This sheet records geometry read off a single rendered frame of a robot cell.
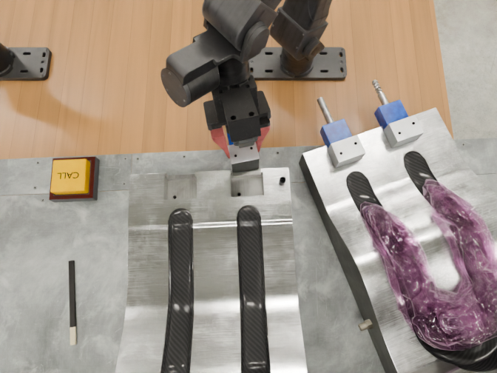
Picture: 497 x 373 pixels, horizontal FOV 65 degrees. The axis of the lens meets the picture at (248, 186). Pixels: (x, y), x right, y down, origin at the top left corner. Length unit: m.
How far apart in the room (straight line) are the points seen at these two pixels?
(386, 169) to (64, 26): 0.71
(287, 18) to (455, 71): 1.36
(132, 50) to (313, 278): 0.58
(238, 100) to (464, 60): 1.56
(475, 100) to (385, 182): 1.27
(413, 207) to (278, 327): 0.29
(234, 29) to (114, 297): 0.48
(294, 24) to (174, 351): 0.53
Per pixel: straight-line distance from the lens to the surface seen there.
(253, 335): 0.60
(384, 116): 0.73
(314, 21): 0.67
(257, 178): 0.66
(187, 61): 0.52
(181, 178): 0.66
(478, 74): 2.01
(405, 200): 0.69
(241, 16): 0.51
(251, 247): 0.62
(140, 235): 0.64
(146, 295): 0.63
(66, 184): 0.75
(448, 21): 2.10
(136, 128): 0.79
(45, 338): 0.78
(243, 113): 0.53
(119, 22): 0.92
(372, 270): 0.63
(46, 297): 0.78
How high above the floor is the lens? 1.49
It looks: 75 degrees down
